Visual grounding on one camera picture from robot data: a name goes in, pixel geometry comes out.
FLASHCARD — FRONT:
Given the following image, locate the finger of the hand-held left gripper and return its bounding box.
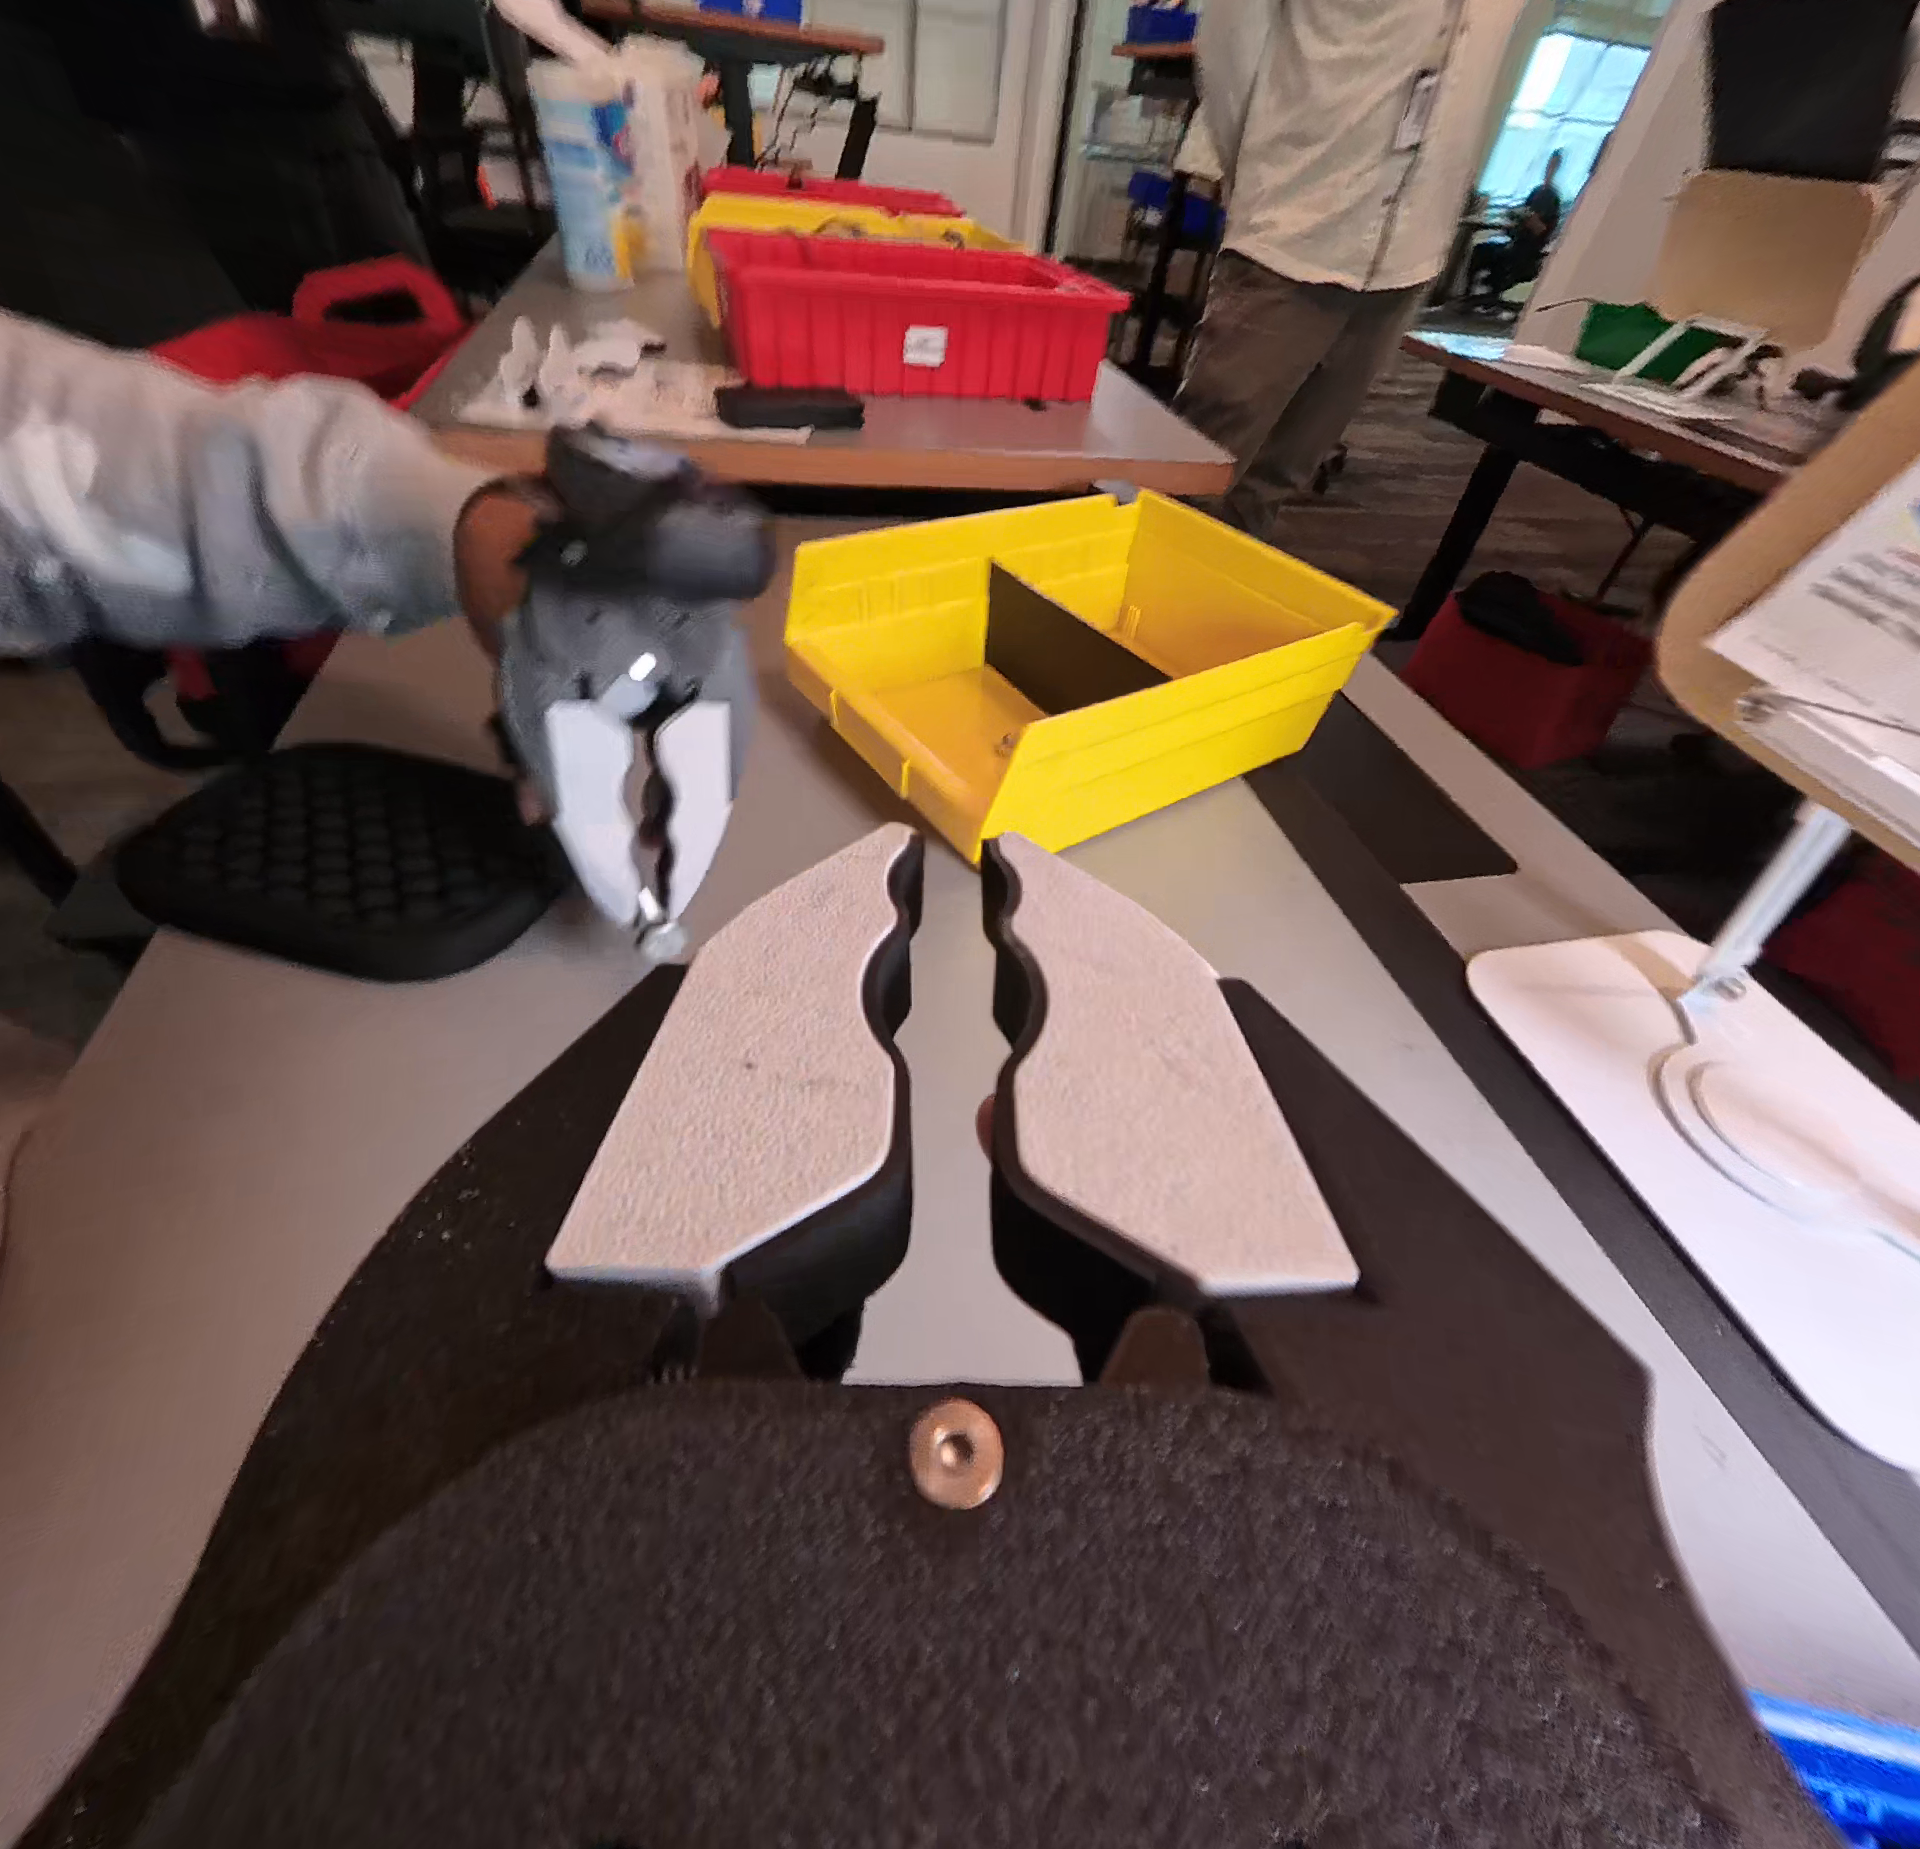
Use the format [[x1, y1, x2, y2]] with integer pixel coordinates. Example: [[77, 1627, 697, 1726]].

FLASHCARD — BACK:
[[541, 703, 667, 936], [652, 690, 740, 922]]

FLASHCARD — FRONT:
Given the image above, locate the grey table with wooden edge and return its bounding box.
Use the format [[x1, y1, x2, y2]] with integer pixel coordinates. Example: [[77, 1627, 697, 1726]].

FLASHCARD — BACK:
[[406, 232, 1234, 495]]

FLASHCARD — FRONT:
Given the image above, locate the black honeycomb seat cushion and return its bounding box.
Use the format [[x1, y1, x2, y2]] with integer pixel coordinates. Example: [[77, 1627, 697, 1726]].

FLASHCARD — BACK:
[[116, 749, 576, 985]]

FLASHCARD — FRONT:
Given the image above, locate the white crumpled cloth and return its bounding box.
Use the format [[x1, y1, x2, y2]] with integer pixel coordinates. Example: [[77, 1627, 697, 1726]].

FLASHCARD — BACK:
[[460, 316, 814, 447]]

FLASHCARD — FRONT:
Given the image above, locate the yellow plastic bin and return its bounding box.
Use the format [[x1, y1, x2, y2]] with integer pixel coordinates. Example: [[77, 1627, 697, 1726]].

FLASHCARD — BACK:
[[683, 197, 1025, 323], [784, 492, 1398, 864]]

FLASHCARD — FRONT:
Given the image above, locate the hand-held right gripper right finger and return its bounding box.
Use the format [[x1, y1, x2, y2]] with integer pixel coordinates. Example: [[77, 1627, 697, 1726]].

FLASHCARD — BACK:
[[980, 828, 1360, 1344]]

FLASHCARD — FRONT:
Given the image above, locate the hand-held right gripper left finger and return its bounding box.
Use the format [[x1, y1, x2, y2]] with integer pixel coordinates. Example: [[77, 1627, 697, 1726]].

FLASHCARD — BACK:
[[541, 824, 923, 1340]]

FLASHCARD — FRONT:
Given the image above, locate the red plastic bin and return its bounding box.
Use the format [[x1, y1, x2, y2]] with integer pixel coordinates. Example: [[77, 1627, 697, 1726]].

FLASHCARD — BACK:
[[697, 166, 961, 214], [711, 222, 1127, 407]]

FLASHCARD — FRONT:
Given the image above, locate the wipes canister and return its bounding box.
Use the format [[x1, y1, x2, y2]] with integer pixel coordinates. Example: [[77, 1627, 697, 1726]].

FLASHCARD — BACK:
[[489, 0, 652, 299]]

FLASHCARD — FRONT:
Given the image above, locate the red bag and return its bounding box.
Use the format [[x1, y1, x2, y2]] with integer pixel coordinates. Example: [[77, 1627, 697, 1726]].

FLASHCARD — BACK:
[[146, 257, 478, 716], [1398, 565, 1655, 766], [1765, 838, 1920, 1080]]

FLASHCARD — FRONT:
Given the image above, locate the person's left forearm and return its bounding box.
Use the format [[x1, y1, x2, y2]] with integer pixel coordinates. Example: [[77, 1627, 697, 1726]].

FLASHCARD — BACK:
[[0, 313, 512, 661]]

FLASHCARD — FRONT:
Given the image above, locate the wooden desk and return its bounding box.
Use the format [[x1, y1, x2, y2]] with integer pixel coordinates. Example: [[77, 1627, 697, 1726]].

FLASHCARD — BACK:
[[576, 0, 888, 177]]

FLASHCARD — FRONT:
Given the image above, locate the flat black case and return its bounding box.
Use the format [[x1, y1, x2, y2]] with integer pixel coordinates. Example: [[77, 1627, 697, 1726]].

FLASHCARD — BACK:
[[718, 379, 874, 435]]

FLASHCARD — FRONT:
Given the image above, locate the white frame stand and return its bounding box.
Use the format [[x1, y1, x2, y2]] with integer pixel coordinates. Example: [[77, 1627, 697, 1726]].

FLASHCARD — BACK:
[[1607, 316, 1769, 385]]

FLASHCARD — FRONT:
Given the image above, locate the black monitor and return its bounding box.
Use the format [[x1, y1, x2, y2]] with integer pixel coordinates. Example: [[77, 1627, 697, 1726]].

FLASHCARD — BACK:
[[1712, 0, 1920, 184]]

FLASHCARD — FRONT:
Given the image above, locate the black bin divider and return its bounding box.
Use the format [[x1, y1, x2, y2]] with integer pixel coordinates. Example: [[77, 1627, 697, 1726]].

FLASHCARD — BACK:
[[985, 561, 1176, 716]]

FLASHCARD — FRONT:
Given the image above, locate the person's left hand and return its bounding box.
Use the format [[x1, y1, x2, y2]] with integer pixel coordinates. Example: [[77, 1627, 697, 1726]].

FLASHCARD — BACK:
[[452, 481, 530, 668]]

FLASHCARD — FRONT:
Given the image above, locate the wooden board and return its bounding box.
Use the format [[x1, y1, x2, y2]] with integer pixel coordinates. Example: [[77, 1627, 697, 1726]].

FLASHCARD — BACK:
[[1655, 366, 1920, 880]]

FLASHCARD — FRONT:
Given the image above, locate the green box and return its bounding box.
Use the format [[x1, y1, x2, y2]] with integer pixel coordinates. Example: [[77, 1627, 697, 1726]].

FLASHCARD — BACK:
[[1581, 303, 1688, 375]]

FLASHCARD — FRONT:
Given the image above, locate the dark desk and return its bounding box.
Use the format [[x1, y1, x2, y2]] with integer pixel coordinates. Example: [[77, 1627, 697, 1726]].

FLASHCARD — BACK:
[[1398, 323, 1847, 641]]

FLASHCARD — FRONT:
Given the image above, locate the tan cardboard board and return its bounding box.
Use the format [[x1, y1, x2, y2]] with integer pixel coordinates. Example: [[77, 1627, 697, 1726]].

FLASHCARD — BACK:
[[1650, 173, 1899, 366]]

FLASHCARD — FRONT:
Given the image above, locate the printed paper sheet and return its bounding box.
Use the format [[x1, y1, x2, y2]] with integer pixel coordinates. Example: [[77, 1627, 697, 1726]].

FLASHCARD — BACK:
[[1712, 464, 1920, 766]]

